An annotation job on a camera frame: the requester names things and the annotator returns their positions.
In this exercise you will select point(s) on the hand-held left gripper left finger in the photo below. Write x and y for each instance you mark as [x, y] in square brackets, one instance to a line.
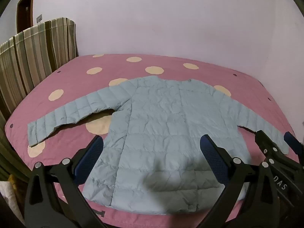
[91, 154]

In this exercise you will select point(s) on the light blue down jacket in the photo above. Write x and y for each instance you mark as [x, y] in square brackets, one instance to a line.
[154, 123]

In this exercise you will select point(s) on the pink polka dot bed sheet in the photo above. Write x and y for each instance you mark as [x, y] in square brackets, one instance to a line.
[71, 80]

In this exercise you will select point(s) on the striped cloth cover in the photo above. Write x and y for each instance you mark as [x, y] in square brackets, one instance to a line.
[35, 52]

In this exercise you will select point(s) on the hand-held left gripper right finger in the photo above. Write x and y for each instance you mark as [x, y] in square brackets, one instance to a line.
[212, 156]

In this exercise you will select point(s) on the white plastic bag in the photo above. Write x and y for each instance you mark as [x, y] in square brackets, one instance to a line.
[8, 199]

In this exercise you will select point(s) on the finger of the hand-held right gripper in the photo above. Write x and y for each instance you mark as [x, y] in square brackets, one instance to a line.
[293, 142]
[266, 142]

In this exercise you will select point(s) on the brown wooden door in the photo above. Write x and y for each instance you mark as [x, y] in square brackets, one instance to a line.
[25, 9]

